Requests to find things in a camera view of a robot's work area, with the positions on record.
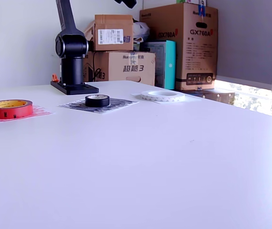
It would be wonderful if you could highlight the grey roller blind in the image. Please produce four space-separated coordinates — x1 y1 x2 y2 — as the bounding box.
216 0 272 93

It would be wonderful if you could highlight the black tape roll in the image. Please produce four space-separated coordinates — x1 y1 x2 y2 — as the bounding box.
85 94 111 107

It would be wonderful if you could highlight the black scribbled paper sheet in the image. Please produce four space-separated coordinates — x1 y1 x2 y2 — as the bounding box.
58 97 140 115

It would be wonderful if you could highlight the red tape roll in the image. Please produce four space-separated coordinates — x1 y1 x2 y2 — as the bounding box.
0 99 34 120

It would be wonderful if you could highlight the blank white paper sheet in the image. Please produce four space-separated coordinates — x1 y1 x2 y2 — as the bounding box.
131 93 202 105

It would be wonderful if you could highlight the green white packet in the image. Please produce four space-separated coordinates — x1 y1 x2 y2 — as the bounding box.
176 0 209 4

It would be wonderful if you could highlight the cardboard box shipping label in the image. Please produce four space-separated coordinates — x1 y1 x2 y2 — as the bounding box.
83 14 134 52

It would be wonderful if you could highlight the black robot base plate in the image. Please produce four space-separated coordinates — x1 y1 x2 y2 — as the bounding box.
50 80 100 96

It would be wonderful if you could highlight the white plastic bag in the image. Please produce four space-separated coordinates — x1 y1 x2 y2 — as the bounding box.
132 21 150 44

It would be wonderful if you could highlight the white tape roll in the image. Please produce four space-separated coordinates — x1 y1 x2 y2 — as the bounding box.
140 90 186 103

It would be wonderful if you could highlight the red scribbled paper sheet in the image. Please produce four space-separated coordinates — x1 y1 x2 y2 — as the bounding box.
0 104 55 124

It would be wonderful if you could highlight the teal product box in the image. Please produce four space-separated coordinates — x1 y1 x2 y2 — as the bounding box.
145 40 176 90

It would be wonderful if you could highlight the large brown cardboard box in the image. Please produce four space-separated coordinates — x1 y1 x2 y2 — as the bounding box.
139 2 219 91

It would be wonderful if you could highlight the cardboard box blue print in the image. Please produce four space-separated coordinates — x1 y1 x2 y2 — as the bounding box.
82 51 156 86

